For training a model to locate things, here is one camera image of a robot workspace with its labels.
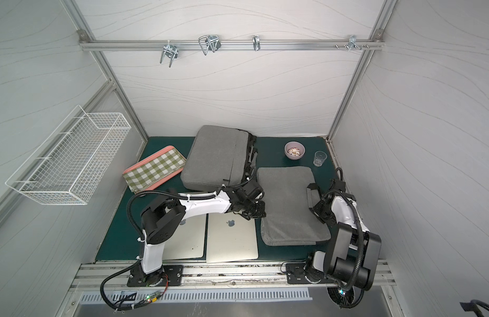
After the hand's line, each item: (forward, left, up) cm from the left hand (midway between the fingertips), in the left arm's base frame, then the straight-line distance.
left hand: (268, 217), depth 84 cm
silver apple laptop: (-9, +33, -4) cm, 35 cm away
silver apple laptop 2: (-8, +16, -4) cm, 18 cm away
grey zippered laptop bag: (+33, +14, +2) cm, 36 cm away
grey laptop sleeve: (0, -9, -2) cm, 9 cm away
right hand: (+2, -24, -2) cm, 24 cm away
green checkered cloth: (+32, +55, -3) cm, 64 cm away
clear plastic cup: (+36, -30, -1) cm, 47 cm away
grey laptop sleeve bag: (+32, +25, +3) cm, 41 cm away
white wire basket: (+7, +72, +27) cm, 78 cm away
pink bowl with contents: (+41, -17, -1) cm, 44 cm away
